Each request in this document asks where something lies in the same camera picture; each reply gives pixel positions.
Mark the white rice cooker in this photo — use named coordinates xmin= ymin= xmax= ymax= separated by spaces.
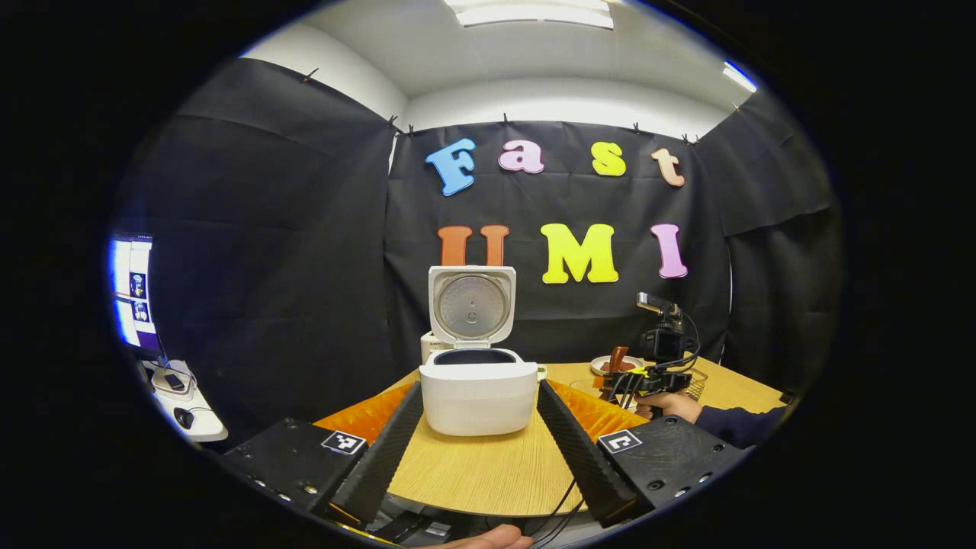
xmin=419 ymin=265 xmax=539 ymax=437

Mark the white plate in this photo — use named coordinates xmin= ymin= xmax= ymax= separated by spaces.
xmin=590 ymin=355 xmax=646 ymax=376

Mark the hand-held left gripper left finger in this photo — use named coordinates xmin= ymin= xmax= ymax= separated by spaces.
xmin=217 ymin=381 xmax=425 ymax=527

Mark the small ceiling light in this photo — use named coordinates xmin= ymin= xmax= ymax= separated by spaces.
xmin=723 ymin=61 xmax=758 ymax=94

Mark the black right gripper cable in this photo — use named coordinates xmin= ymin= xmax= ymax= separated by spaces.
xmin=606 ymin=374 xmax=643 ymax=410

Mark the black backdrop cloth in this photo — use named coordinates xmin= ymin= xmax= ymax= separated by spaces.
xmin=114 ymin=57 xmax=846 ymax=451

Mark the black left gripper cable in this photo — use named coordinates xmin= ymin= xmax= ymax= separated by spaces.
xmin=526 ymin=477 xmax=588 ymax=549

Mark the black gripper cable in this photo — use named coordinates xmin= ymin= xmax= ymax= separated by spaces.
xmin=606 ymin=374 xmax=643 ymax=410
xmin=526 ymin=477 xmax=588 ymax=549

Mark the white side desk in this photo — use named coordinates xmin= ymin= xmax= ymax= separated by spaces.
xmin=141 ymin=358 xmax=230 ymax=443

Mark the computer monitor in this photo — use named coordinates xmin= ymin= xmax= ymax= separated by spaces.
xmin=109 ymin=234 xmax=165 ymax=359

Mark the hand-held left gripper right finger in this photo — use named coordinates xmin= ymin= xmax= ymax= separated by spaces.
xmin=537 ymin=380 xmax=752 ymax=528

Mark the long ceiling light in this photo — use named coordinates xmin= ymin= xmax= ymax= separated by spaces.
xmin=445 ymin=0 xmax=615 ymax=30

